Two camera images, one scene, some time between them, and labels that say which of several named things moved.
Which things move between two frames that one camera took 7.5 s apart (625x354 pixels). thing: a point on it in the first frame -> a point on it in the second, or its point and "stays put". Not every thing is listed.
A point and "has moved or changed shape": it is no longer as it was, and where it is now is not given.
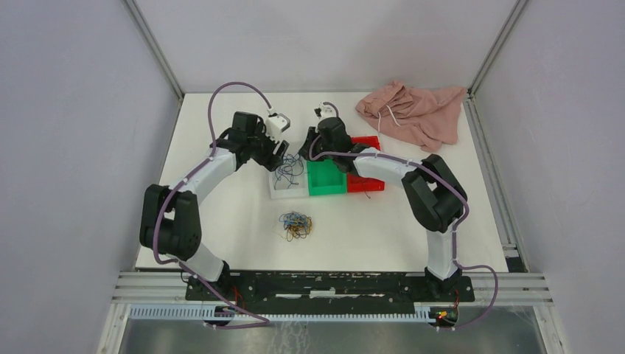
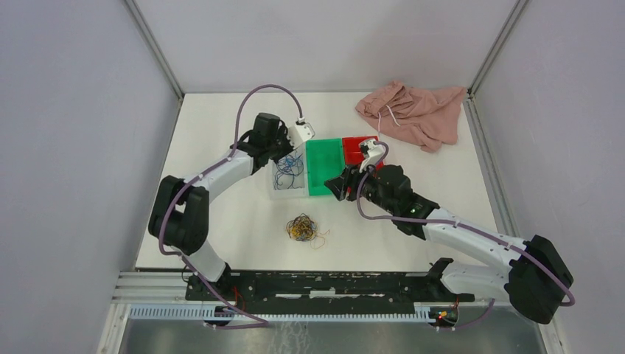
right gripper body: x=312 y=136 -> x=352 y=176
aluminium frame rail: x=531 y=289 stays put
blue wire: x=292 y=166 stays put
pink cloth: x=429 y=119 stays put
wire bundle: x=297 y=225 has moved or changed shape
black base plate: x=336 y=289 stays put
